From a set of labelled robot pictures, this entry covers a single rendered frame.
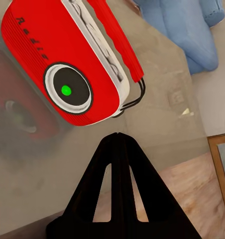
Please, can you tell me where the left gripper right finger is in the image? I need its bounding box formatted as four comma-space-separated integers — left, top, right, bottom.
118, 132, 202, 239

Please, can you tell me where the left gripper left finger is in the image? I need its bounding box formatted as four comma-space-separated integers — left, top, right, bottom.
51, 132, 126, 239

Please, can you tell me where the radio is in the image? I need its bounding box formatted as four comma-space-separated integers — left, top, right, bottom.
1, 0, 146, 126

